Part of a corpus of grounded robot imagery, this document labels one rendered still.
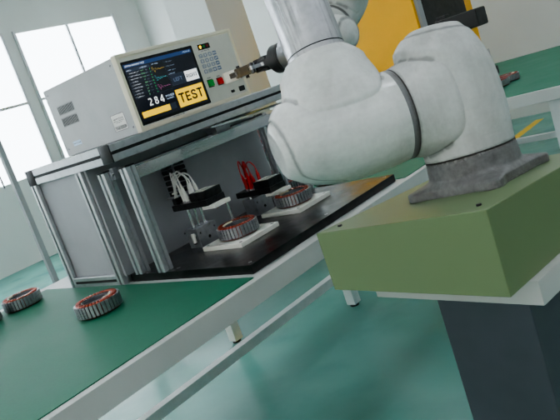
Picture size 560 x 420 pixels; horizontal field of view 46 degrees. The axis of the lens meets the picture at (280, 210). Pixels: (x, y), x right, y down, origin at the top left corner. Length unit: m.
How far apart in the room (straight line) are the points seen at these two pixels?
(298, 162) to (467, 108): 0.28
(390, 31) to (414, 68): 4.26
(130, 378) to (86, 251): 0.78
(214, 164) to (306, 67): 1.03
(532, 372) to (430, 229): 0.33
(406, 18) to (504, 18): 1.87
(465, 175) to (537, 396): 0.39
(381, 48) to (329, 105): 4.39
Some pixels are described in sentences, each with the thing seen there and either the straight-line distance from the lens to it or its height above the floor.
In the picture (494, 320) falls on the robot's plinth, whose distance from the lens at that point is 1.17.
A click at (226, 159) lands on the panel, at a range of 2.07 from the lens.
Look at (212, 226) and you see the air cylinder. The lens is 1.83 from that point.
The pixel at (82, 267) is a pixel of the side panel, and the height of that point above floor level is 0.81.
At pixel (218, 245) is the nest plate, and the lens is 1.69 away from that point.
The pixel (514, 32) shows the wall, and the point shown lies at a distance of 6.92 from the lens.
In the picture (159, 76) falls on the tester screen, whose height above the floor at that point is 1.24.
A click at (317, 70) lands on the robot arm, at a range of 1.04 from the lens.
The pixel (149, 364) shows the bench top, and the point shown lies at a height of 0.73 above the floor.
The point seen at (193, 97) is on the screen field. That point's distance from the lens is 1.87.
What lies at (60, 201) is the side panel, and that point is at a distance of 1.94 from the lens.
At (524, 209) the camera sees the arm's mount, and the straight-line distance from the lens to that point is 1.00.
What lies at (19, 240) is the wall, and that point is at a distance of 8.45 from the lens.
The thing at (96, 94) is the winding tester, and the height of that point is 1.25.
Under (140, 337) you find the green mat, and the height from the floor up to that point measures 0.75.
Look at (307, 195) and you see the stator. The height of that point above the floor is 0.80.
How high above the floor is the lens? 1.13
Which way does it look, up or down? 11 degrees down
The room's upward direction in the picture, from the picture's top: 19 degrees counter-clockwise
